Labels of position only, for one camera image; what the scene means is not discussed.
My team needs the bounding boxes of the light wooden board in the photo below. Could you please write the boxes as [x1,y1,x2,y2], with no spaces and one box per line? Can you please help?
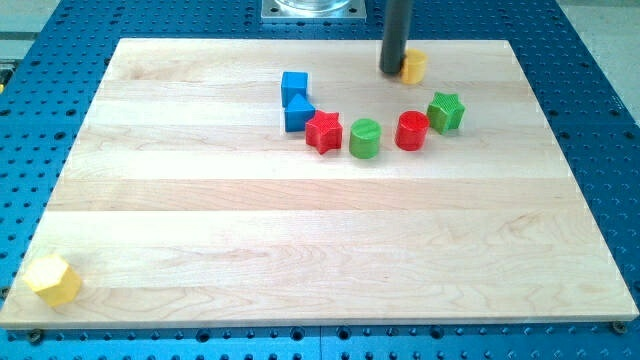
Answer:
[1,38,638,329]

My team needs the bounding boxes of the yellow hexagon block front left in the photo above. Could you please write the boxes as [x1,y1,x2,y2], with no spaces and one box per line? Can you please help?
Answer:
[23,254,82,307]

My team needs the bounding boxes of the red cylinder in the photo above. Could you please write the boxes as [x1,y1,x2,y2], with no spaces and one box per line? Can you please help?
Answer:
[395,110,430,151]

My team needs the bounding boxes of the red star block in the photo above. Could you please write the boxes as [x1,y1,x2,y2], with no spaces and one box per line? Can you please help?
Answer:
[305,110,343,154]

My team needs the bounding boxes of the blue triangular prism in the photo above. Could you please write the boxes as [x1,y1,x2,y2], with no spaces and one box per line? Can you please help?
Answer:
[284,94,316,132]

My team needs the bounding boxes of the green star block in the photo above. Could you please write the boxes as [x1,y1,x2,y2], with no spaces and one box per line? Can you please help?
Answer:
[427,92,465,134]

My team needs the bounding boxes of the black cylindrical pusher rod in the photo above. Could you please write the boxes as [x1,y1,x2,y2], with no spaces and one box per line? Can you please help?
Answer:
[379,0,414,75]

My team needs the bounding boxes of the blue cube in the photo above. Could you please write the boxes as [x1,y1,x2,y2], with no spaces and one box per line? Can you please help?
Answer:
[280,71,308,107]

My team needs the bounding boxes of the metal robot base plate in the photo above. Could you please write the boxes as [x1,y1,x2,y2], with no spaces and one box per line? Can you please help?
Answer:
[260,0,367,22]

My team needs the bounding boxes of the green cylinder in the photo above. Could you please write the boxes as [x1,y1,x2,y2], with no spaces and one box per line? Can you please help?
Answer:
[349,118,381,159]

